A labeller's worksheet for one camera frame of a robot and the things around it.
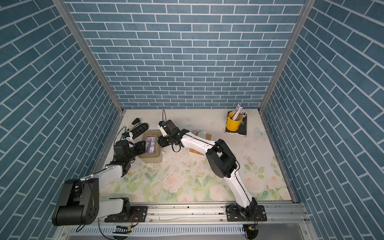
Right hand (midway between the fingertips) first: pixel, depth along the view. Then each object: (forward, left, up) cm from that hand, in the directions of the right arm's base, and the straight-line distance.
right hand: (160, 142), depth 91 cm
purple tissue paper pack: (-1, +6, -2) cm, 6 cm away
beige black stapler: (+16, +23, -4) cm, 28 cm away
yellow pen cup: (+21, -46, -3) cm, 50 cm away
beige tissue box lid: (+6, +7, +1) cm, 9 cm away
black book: (+21, -55, -9) cm, 59 cm away
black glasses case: (+12, +19, -6) cm, 23 cm away
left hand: (-1, +8, 0) cm, 8 cm away
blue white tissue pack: (+7, -26, +1) cm, 27 cm away
